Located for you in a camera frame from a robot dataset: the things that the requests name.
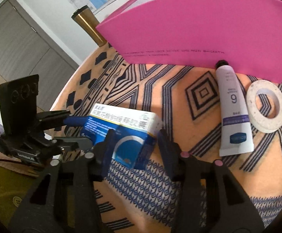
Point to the pink cardboard box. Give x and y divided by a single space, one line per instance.
192 29

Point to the olive green garment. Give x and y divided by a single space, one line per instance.
0 182

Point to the orange patterned blanket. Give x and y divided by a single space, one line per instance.
192 131

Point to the blue white medicine box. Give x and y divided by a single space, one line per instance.
131 126

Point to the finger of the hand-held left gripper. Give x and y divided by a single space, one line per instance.
75 143
75 122

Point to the grey door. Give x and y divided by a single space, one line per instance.
17 41

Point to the gold thermos cup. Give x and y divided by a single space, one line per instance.
88 24

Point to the white tape roll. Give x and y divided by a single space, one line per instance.
251 111

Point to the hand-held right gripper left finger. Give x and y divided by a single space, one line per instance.
107 150

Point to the white cream tube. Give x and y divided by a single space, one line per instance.
233 116

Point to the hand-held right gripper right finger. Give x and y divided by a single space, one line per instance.
167 150

